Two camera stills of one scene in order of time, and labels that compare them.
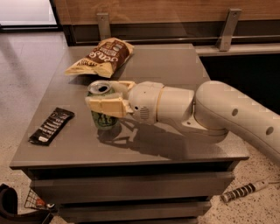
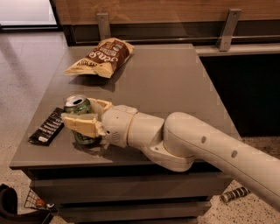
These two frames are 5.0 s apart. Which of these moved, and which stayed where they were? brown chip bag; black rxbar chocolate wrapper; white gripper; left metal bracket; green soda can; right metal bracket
Moved: white gripper; green soda can
Stayed: left metal bracket; right metal bracket; black rxbar chocolate wrapper; brown chip bag
